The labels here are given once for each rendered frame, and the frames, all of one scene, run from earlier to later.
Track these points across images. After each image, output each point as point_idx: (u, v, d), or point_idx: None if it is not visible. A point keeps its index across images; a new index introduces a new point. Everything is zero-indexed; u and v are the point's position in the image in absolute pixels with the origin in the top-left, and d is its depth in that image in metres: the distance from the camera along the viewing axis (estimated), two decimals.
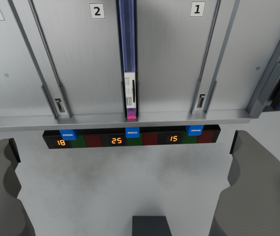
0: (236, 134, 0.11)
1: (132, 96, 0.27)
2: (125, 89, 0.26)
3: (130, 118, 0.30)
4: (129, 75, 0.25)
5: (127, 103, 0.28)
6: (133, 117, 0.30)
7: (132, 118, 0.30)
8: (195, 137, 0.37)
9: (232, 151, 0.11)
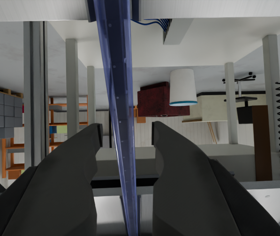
0: (153, 126, 0.12)
1: None
2: None
3: None
4: None
5: None
6: None
7: None
8: None
9: (153, 142, 0.12)
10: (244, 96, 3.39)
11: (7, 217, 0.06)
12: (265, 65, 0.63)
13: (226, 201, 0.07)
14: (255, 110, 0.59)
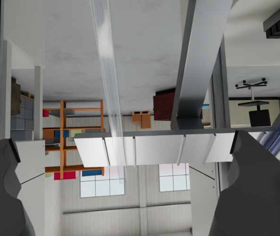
0: (236, 134, 0.11)
1: None
2: None
3: None
4: None
5: None
6: None
7: None
8: None
9: (232, 151, 0.11)
10: (258, 100, 3.63)
11: None
12: None
13: None
14: None
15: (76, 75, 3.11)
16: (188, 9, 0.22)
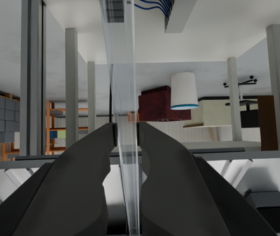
0: (138, 127, 0.11)
1: None
2: None
3: None
4: None
5: None
6: None
7: None
8: None
9: (139, 143, 0.12)
10: (245, 99, 3.37)
11: (22, 211, 0.06)
12: (269, 55, 0.62)
13: (213, 197, 0.07)
14: (261, 100, 0.57)
15: (47, 75, 2.99)
16: None
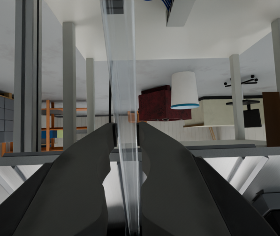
0: (138, 127, 0.11)
1: None
2: None
3: None
4: None
5: None
6: None
7: None
8: None
9: (139, 143, 0.12)
10: (246, 99, 3.35)
11: (22, 211, 0.06)
12: (275, 51, 0.59)
13: (213, 197, 0.07)
14: (266, 97, 0.55)
15: (47, 74, 2.97)
16: None
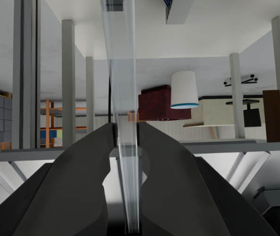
0: (138, 127, 0.11)
1: None
2: None
3: None
4: None
5: None
6: None
7: None
8: None
9: (139, 143, 0.12)
10: (246, 99, 3.35)
11: (22, 211, 0.06)
12: (275, 49, 0.59)
13: (213, 197, 0.07)
14: (266, 95, 0.54)
15: (46, 74, 2.96)
16: None
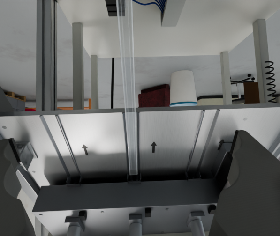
0: (236, 134, 0.11)
1: None
2: None
3: None
4: None
5: None
6: None
7: None
8: None
9: (232, 151, 0.11)
10: (243, 97, 3.44)
11: None
12: (255, 47, 0.69)
13: None
14: (246, 86, 0.64)
15: None
16: None
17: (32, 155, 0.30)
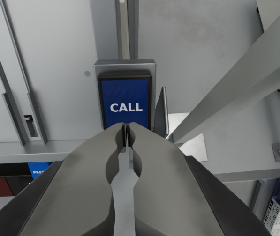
0: (128, 128, 0.11)
1: None
2: (274, 230, 0.15)
3: None
4: None
5: None
6: None
7: None
8: None
9: (130, 143, 0.12)
10: None
11: (31, 208, 0.07)
12: None
13: (204, 195, 0.07)
14: None
15: None
16: None
17: None
